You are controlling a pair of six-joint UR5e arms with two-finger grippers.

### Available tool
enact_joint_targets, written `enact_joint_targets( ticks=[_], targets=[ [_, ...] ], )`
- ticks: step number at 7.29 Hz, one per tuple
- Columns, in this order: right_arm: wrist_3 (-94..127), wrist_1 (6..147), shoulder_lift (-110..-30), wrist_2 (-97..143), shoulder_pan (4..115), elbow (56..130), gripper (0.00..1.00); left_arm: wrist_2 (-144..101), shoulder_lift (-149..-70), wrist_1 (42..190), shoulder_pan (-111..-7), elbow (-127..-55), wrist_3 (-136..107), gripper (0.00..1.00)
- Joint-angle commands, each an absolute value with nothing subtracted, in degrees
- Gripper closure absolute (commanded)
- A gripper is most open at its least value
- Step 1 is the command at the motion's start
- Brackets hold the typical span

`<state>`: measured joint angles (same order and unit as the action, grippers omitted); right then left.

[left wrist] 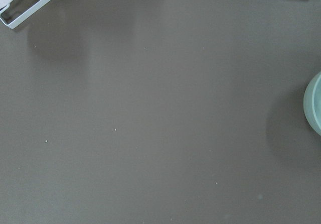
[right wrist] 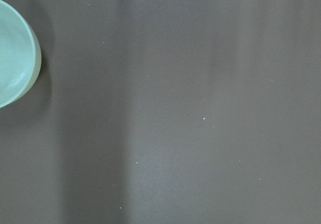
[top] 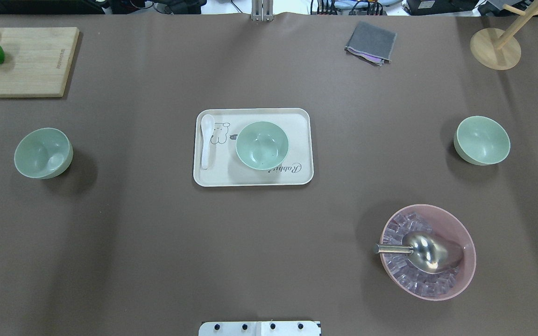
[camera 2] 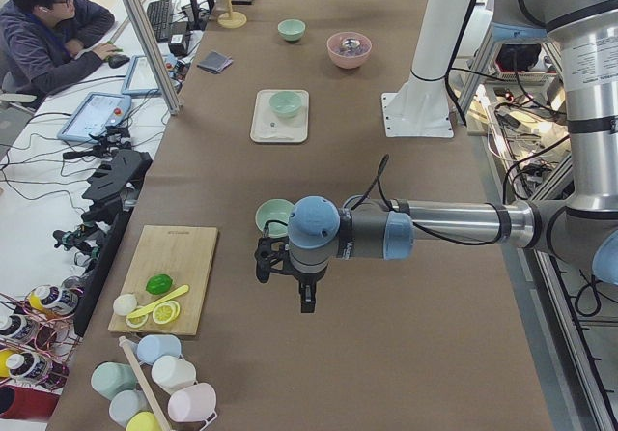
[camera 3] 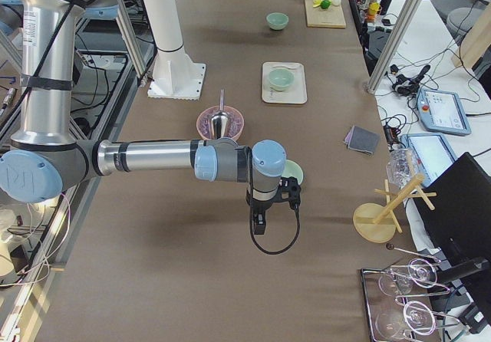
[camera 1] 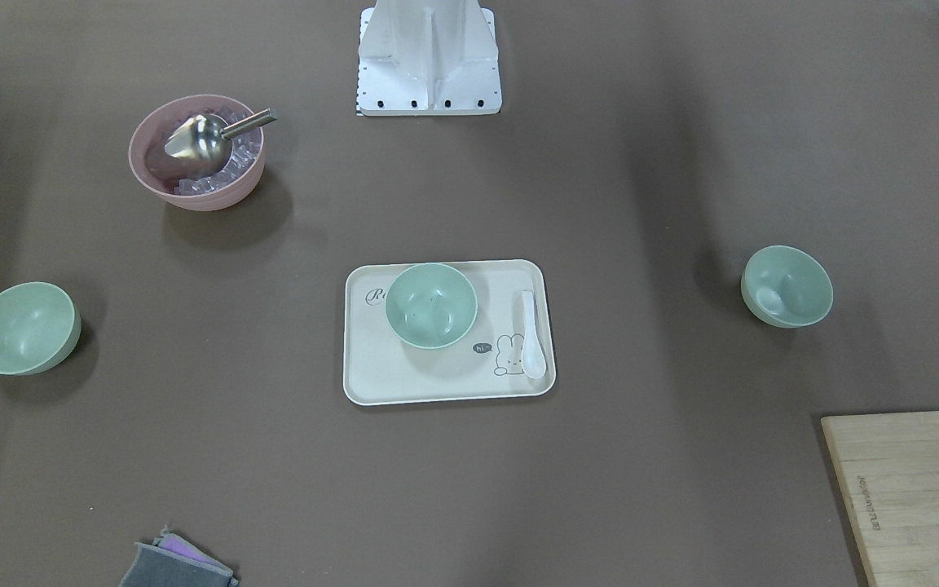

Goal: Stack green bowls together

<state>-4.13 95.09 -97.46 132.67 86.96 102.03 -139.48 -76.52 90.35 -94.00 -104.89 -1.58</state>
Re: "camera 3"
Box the far teach pendant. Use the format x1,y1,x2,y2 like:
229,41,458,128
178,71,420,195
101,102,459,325
417,88,471,136

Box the green bowl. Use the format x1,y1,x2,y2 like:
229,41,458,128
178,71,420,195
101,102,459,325
282,159,304,185
268,68,295,91
265,12,289,31

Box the upper wine glass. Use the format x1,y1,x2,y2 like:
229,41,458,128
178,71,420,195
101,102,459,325
378,258,437,297

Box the pink bowl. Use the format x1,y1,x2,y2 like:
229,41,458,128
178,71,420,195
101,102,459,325
196,105,245,141

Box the grey folded cloths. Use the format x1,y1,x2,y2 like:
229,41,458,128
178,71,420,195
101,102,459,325
344,126,380,155

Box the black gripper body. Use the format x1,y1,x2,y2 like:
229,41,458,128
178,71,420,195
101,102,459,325
246,176,302,235

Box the clear plastic cup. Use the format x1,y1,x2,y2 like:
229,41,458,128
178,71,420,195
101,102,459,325
386,148,419,187

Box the near teach pendant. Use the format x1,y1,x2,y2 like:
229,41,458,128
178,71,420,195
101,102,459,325
400,133,457,187

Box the teach pendant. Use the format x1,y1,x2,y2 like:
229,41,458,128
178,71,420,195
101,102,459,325
400,133,457,187
417,88,471,136

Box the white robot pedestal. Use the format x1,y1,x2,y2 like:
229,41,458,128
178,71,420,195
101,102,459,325
143,0,206,100

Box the wooden mug tree stand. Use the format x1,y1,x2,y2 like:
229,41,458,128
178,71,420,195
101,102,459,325
353,171,437,243

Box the wine glass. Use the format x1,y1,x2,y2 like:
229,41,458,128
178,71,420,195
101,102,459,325
375,301,436,341
378,258,437,297

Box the green bowl on tray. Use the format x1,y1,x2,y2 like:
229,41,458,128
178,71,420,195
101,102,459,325
268,68,295,91

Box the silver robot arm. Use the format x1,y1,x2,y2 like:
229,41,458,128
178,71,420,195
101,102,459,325
1,0,301,235

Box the wooden cutting board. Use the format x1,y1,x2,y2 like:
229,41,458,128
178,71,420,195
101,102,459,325
305,0,346,28

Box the cream rectangular tray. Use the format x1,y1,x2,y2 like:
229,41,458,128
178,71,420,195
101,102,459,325
262,62,308,105

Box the lower wine glass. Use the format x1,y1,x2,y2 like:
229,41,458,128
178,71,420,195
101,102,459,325
375,301,436,341

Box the aluminium frame post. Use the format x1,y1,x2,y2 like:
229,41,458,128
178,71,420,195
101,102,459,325
366,0,422,94

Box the metal scoop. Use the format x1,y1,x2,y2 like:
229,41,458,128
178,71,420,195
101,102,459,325
209,89,230,140

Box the yellow mug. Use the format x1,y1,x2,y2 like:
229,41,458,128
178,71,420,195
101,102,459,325
367,2,382,18

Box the black monitor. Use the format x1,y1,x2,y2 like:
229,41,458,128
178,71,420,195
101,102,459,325
414,153,490,263

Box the wire glass rack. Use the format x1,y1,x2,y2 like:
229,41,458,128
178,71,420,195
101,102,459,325
360,258,460,341

